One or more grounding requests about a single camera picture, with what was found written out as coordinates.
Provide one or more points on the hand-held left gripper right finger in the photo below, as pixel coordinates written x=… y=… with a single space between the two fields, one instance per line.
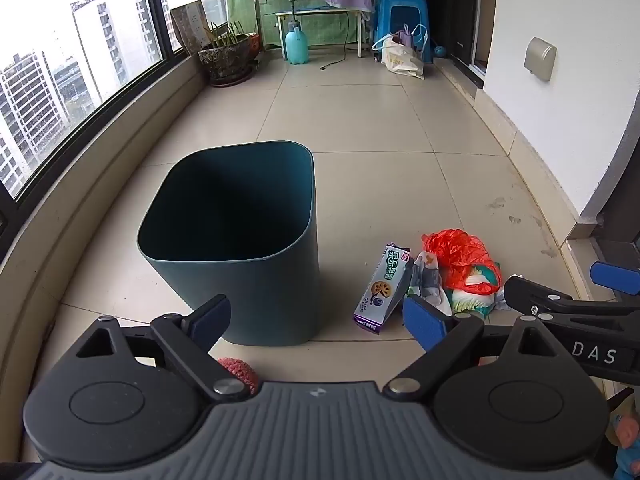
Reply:
x=425 y=321

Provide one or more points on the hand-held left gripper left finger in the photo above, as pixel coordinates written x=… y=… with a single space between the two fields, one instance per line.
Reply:
x=211 y=319

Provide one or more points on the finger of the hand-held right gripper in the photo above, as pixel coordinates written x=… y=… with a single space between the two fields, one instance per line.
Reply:
x=615 y=277
x=520 y=292

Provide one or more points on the white patterned wrapper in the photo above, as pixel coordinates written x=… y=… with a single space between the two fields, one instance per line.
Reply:
x=425 y=280

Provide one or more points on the green striped plastic bag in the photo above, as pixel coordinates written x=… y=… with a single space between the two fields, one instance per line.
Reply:
x=470 y=302

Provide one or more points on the purple white snack packet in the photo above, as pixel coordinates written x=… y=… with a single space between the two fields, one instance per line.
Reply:
x=380 y=290

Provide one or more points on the teal plastic trash bin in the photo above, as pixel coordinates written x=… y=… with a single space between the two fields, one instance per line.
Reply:
x=270 y=285

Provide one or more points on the red plastic bag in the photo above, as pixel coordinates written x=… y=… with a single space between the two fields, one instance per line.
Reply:
x=455 y=250

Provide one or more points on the person's printed trousers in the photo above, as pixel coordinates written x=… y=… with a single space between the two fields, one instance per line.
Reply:
x=625 y=430

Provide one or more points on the small blue ball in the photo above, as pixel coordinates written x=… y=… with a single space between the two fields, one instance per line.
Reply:
x=439 y=51

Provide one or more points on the patterned ceramic plant pot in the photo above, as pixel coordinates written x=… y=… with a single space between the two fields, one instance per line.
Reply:
x=225 y=62

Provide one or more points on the white tote bag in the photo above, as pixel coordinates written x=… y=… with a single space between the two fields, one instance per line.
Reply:
x=400 y=60

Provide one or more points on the small red container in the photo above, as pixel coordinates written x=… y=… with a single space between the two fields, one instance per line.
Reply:
x=254 y=45

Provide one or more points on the purple paper bag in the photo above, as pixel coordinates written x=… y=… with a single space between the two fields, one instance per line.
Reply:
x=409 y=37

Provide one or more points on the green potted plant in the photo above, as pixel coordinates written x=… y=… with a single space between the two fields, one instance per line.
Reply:
x=220 y=37

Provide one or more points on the teal spray bottle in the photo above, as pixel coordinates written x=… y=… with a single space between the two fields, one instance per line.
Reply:
x=295 y=45

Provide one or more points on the green gridded cloth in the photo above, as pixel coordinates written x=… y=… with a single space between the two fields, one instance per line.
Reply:
x=240 y=10

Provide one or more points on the blue plastic stool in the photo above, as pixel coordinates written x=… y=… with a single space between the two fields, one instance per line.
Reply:
x=400 y=0

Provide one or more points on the white low table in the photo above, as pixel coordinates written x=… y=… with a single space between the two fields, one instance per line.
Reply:
x=320 y=11

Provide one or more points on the grey wall socket cover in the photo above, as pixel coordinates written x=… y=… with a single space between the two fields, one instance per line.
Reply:
x=540 y=57

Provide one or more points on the dark sliding door frame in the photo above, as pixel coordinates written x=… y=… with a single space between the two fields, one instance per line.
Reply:
x=460 y=10

